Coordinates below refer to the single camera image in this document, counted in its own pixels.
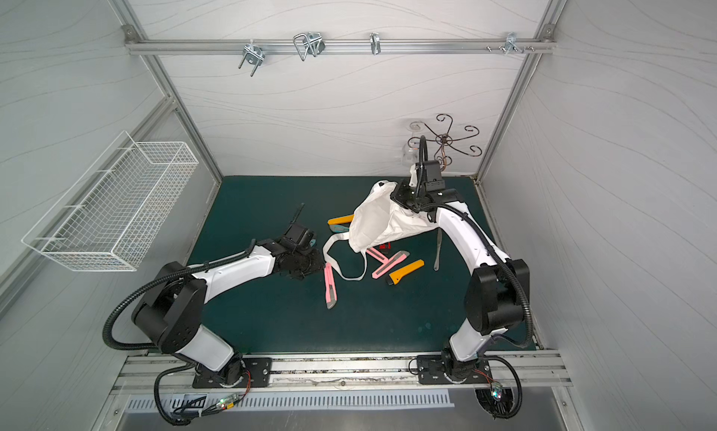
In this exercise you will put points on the metal clamp hook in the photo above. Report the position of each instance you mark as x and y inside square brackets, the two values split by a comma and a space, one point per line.
[511, 46]
[253, 56]

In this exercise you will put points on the small glass jar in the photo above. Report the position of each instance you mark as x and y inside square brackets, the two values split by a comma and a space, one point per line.
[410, 155]

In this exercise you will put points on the metal clamp hook left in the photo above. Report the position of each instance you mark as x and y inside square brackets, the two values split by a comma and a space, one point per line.
[253, 56]

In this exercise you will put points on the pink art knife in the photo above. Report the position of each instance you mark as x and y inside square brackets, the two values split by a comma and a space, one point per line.
[330, 287]

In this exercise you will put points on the metal clamp hook right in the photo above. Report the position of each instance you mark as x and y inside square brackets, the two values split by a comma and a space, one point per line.
[511, 46]

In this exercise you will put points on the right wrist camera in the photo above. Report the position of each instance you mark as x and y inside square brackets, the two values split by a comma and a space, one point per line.
[428, 172]

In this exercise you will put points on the silver table knife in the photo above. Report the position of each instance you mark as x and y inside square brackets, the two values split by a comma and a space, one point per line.
[439, 244]

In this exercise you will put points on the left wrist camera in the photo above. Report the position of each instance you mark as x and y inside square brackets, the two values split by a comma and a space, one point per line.
[297, 238]

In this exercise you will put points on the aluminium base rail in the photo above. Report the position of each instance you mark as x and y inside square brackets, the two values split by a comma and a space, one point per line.
[352, 371]

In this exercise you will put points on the pink utility knife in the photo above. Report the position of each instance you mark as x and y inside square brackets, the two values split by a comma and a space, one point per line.
[393, 261]
[377, 255]

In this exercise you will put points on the metal U-bolt hook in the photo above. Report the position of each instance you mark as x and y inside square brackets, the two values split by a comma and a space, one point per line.
[308, 44]

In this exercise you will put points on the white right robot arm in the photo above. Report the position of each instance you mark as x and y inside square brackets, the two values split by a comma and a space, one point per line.
[497, 300]

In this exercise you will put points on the small metal ring hook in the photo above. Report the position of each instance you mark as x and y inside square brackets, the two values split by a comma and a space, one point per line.
[375, 43]

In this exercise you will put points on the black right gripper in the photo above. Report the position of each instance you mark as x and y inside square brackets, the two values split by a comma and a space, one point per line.
[408, 193]

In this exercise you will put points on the white wire basket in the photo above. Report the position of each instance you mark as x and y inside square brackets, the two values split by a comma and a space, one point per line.
[108, 219]

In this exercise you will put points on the aluminium top rail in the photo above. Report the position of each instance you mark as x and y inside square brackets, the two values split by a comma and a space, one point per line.
[334, 47]

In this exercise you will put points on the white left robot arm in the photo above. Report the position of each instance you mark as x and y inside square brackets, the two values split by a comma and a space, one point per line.
[169, 309]

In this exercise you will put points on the white printed tote bag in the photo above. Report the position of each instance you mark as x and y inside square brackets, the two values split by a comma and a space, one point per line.
[376, 221]

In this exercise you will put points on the white vented cable duct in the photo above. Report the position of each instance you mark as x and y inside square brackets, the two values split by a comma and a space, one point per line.
[324, 400]

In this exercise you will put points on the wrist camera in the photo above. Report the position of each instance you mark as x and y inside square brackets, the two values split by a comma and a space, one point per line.
[428, 172]
[297, 238]

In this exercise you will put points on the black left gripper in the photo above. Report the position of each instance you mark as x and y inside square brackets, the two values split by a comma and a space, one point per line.
[305, 260]

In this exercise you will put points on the dark metal jewelry stand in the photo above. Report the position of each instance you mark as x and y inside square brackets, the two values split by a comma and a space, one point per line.
[445, 141]

